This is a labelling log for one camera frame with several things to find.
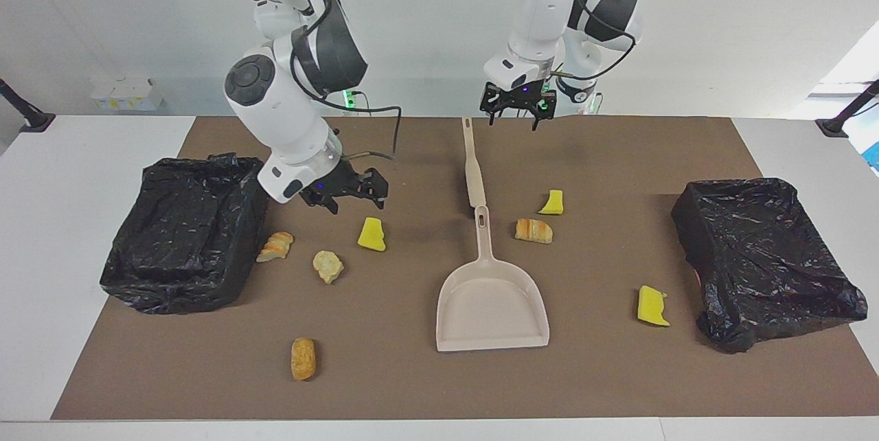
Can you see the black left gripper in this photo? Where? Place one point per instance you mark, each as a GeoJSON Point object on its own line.
{"type": "Point", "coordinates": [518, 97]}

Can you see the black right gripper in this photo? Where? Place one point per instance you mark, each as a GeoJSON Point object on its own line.
{"type": "Point", "coordinates": [336, 183]}

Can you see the yellow sponge wedge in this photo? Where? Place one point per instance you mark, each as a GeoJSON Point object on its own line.
{"type": "Point", "coordinates": [371, 235]}

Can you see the pale bread lump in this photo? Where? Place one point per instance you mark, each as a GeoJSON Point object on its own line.
{"type": "Point", "coordinates": [327, 266]}

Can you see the beige hand brush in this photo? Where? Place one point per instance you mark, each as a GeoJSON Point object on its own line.
{"type": "Point", "coordinates": [474, 180]}

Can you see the pale striped croissant piece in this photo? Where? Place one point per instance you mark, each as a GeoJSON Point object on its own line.
{"type": "Point", "coordinates": [276, 247]}

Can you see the small yellow green sponge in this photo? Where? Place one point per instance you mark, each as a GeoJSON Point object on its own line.
{"type": "Point", "coordinates": [553, 202]}

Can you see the golden croissant chunk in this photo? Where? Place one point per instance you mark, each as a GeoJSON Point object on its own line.
{"type": "Point", "coordinates": [533, 231]}

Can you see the brown bread roll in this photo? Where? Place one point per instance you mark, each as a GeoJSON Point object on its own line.
{"type": "Point", "coordinates": [303, 358]}

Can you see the beige plastic dustpan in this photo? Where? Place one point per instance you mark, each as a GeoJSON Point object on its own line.
{"type": "Point", "coordinates": [491, 310]}

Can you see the large yellow sponge piece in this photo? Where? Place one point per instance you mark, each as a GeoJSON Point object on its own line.
{"type": "Point", "coordinates": [651, 306]}

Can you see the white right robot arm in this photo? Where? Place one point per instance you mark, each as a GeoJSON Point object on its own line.
{"type": "Point", "coordinates": [275, 97]}

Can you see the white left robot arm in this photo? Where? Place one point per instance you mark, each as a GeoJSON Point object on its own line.
{"type": "Point", "coordinates": [542, 15]}

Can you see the black bag lined bin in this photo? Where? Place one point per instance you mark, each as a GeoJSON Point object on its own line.
{"type": "Point", "coordinates": [178, 235]}
{"type": "Point", "coordinates": [762, 262]}

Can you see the brown table mat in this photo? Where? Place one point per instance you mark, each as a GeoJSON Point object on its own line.
{"type": "Point", "coordinates": [412, 372]}

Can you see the white cardboard box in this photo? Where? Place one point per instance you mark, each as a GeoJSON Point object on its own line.
{"type": "Point", "coordinates": [127, 94]}

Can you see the blue object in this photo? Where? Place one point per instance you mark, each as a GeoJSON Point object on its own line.
{"type": "Point", "coordinates": [874, 156]}

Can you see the black camera stand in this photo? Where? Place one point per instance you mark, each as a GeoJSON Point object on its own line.
{"type": "Point", "coordinates": [38, 121]}
{"type": "Point", "coordinates": [834, 126]}

